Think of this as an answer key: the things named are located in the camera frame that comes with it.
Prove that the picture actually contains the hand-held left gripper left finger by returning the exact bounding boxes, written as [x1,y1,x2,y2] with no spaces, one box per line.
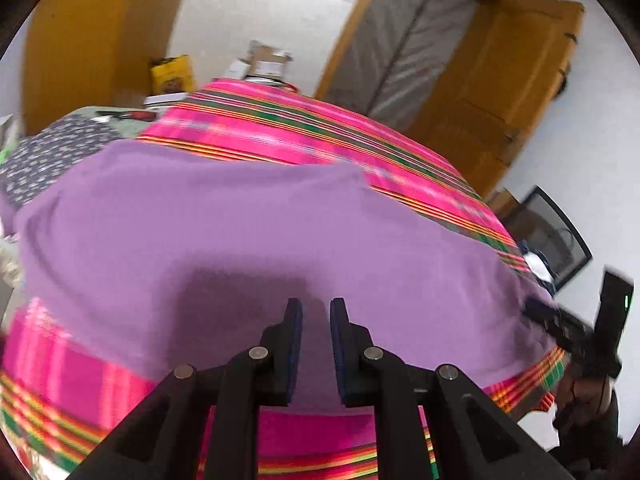
[77,297,304,480]

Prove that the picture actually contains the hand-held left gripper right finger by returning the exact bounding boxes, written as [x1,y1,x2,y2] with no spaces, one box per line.
[330,297,574,480]

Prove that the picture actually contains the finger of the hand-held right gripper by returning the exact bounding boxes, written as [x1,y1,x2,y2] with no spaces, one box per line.
[522,297,561,324]

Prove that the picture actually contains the purple fleece pants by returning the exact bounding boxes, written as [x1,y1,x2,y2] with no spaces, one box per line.
[14,139,561,413]

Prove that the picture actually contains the white cloth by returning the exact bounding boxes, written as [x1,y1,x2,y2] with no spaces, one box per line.
[524,252,555,281]

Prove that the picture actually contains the blue denim bag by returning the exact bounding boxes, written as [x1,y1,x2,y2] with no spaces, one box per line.
[517,241,557,291]

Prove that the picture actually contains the black mesh office chair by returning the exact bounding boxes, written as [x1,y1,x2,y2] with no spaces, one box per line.
[502,186,594,292]

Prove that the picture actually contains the pink plaid bed sheet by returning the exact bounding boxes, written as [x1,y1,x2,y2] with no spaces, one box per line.
[0,77,567,480]

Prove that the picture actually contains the wooden door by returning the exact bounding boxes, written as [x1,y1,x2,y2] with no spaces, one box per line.
[410,0,586,199]

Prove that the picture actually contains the open cardboard box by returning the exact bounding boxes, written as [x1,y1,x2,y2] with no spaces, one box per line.
[247,40,294,79]

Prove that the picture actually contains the yellow bag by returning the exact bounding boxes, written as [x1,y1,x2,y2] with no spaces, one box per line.
[150,55,197,95]

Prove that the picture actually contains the clear plastic door curtain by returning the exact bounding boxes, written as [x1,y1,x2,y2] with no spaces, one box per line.
[330,0,477,122]

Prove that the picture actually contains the folded floral cloth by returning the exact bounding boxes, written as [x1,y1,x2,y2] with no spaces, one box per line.
[0,114,127,209]

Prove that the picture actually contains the wooden wardrobe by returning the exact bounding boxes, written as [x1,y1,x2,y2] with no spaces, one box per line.
[22,0,197,136]

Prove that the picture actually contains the red handled knife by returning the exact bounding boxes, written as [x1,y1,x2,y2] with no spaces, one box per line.
[97,110,157,122]

